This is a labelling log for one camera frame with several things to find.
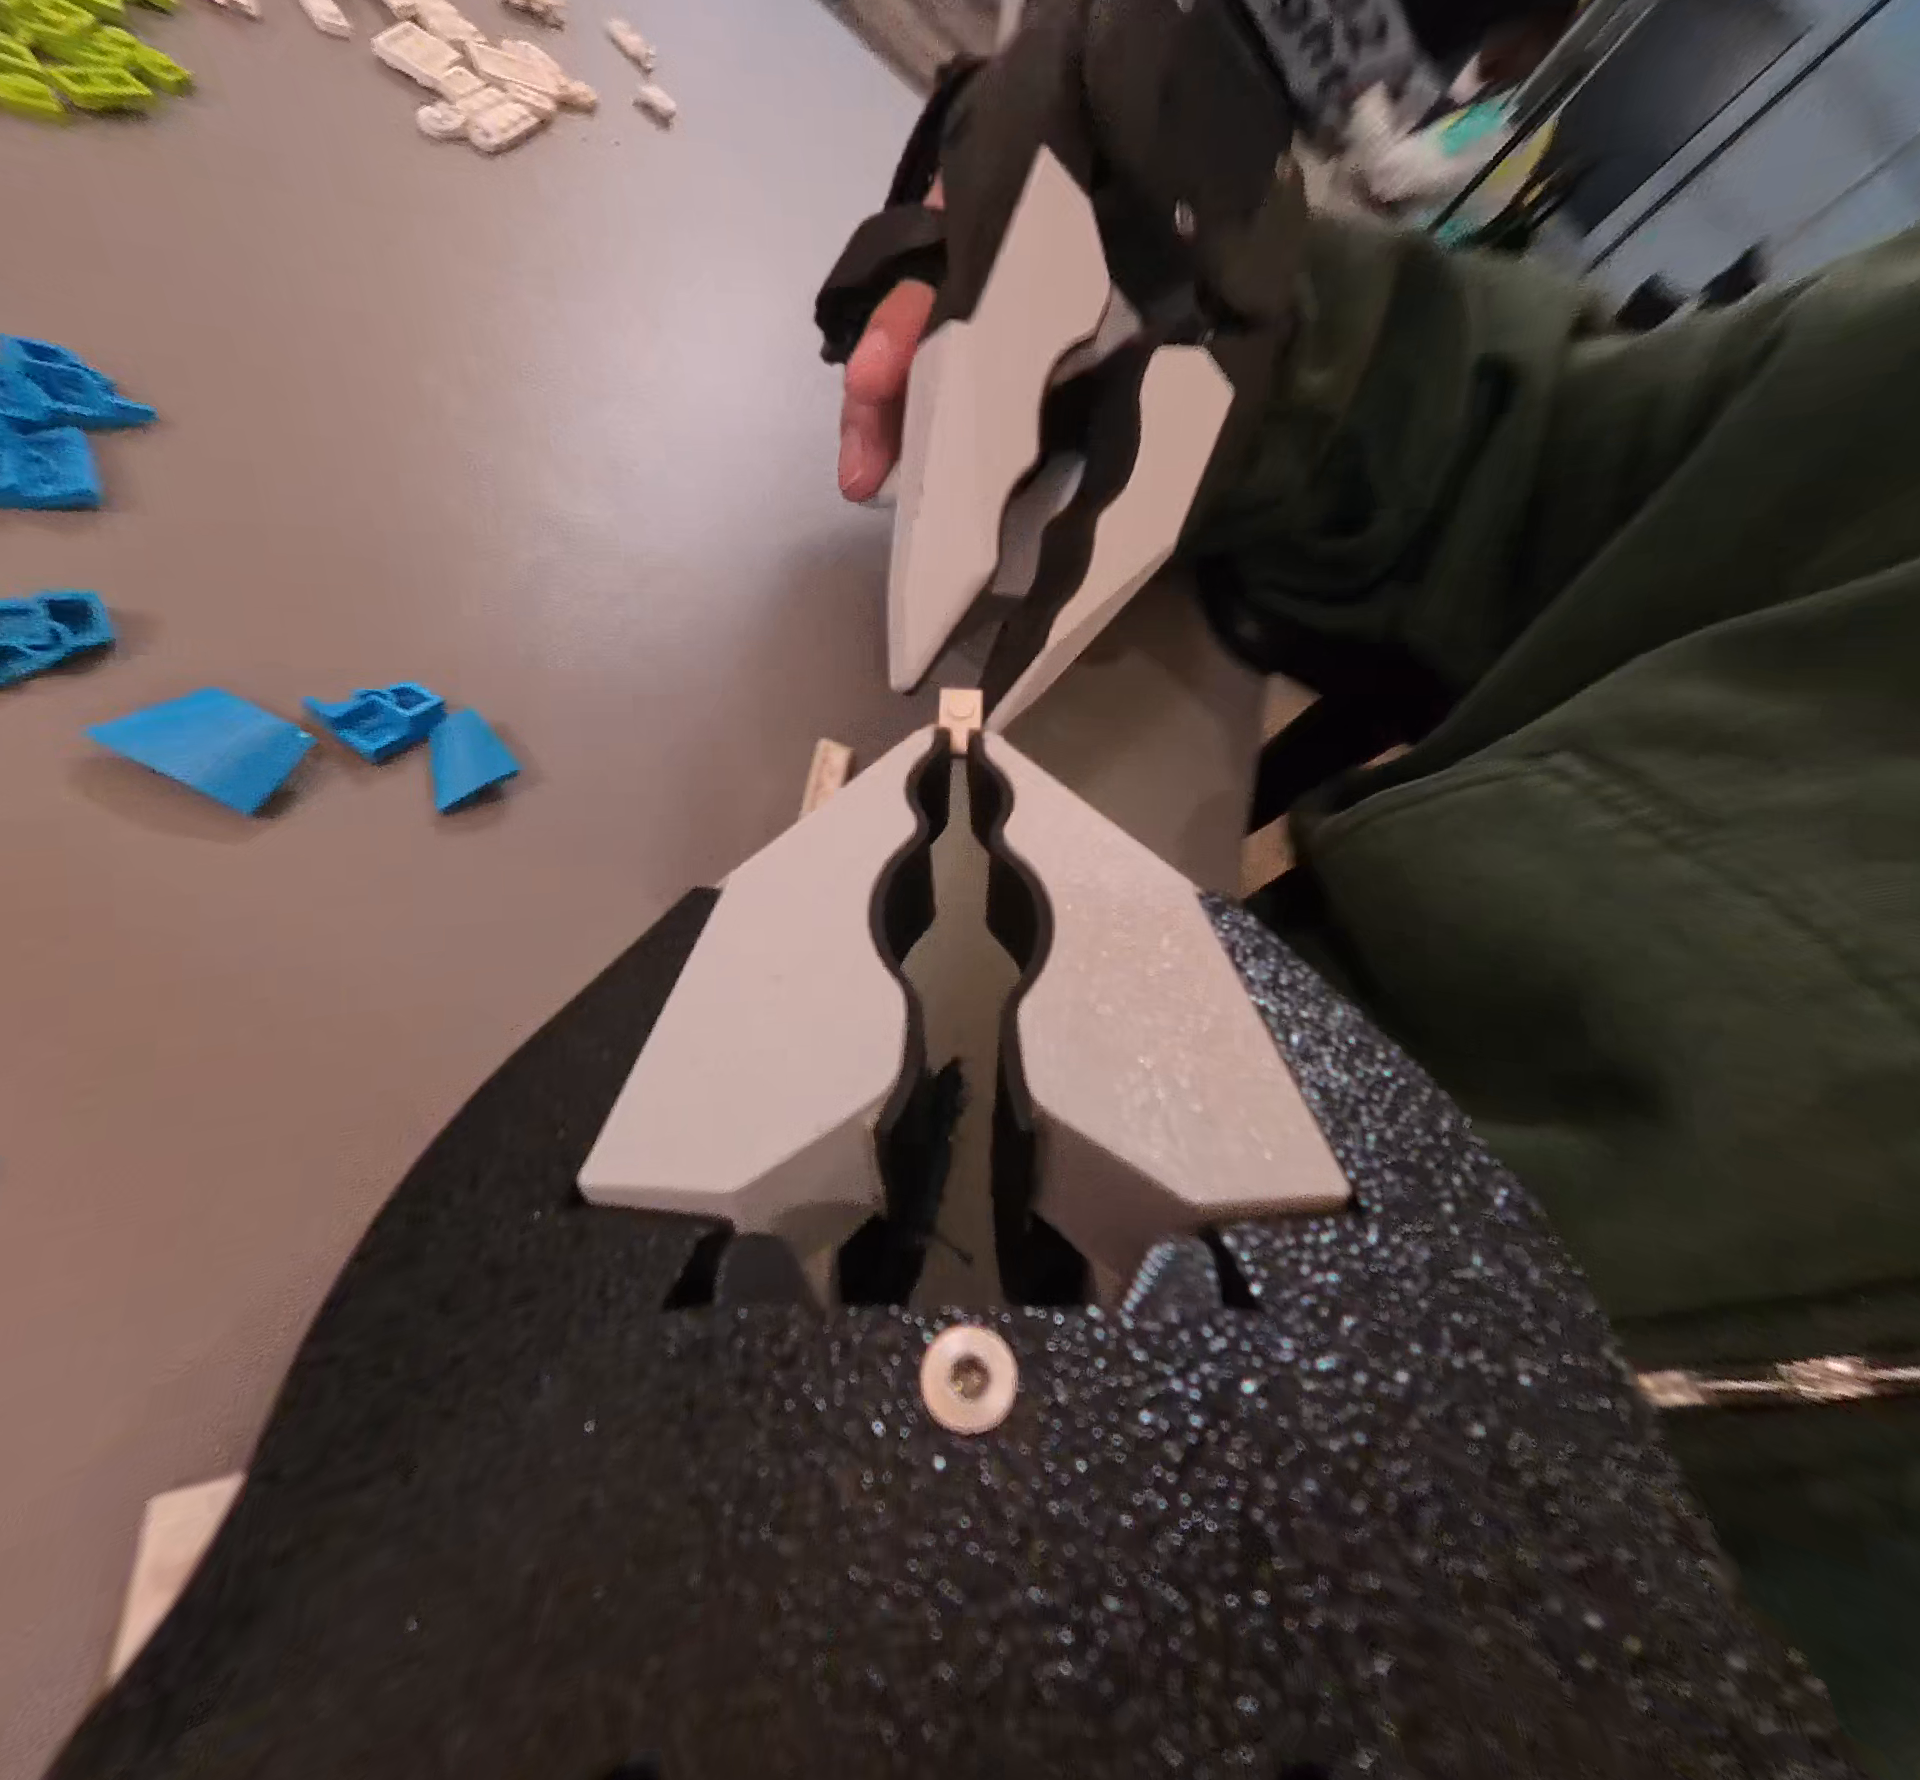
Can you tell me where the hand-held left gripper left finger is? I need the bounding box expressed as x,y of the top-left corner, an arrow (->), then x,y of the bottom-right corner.
579,729 -> 962,1307

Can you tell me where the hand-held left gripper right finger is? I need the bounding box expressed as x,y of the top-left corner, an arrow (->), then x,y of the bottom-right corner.
965,732 -> 1355,1309

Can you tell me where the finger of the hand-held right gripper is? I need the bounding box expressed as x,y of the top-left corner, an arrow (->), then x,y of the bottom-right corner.
885,145 -> 1147,697
982,341 -> 1237,734

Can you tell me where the person's right forearm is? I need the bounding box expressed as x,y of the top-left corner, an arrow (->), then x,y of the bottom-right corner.
1176,211 -> 1920,820

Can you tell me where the pile of blue lego pieces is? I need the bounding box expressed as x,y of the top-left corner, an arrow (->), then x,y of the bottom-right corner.
0,336 -> 524,817

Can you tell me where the pile of white lego pieces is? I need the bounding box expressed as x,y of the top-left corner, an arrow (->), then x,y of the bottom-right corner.
142,0 -> 676,157

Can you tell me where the pile of lime lego pieces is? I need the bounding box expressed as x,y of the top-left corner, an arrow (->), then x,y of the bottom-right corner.
0,0 -> 194,128

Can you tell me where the person's right hand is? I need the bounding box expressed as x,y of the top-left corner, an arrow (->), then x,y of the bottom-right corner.
838,284 -> 939,505

